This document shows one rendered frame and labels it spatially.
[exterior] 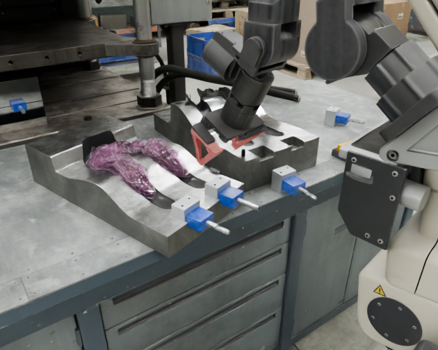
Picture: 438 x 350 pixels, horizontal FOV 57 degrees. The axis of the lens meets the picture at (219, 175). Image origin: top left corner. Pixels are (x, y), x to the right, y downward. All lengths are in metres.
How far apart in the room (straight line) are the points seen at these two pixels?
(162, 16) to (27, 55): 0.55
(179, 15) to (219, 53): 1.12
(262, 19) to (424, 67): 0.23
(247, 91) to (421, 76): 0.27
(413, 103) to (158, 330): 0.85
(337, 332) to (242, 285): 0.67
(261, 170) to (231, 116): 0.37
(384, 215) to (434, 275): 0.13
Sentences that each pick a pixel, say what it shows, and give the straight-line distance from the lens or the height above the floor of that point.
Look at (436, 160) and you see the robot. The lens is 0.54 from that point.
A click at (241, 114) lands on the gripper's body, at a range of 0.69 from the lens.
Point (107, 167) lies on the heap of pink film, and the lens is 0.96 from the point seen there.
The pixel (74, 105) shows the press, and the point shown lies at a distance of 1.78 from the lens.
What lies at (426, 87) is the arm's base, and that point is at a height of 1.21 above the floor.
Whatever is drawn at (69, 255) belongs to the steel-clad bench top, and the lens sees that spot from 0.89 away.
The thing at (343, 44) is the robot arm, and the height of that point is 1.24.
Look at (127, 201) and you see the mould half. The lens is 0.90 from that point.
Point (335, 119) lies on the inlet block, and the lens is 1.48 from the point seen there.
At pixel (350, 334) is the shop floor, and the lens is 1.81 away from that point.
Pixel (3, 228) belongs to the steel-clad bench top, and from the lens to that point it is 1.03.
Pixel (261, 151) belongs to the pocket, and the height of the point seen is 0.88.
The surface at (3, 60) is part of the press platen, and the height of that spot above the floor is 1.03.
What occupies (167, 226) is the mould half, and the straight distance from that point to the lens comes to 0.83.
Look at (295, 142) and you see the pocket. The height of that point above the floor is 0.88.
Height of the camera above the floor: 1.34
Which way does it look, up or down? 29 degrees down
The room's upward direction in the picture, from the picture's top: straight up
